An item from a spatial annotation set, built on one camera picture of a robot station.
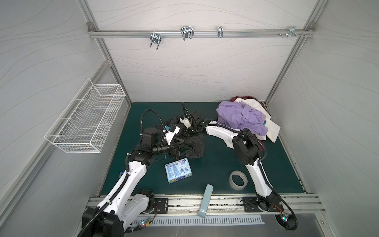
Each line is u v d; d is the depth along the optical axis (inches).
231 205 29.6
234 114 37.8
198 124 30.1
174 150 25.1
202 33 31.3
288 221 28.2
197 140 35.7
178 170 31.5
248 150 22.5
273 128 40.9
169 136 25.7
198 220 27.6
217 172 32.9
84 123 27.0
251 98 44.0
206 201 29.5
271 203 25.2
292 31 30.1
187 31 30.1
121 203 16.5
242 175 31.9
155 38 31.3
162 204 29.0
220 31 30.8
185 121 34.9
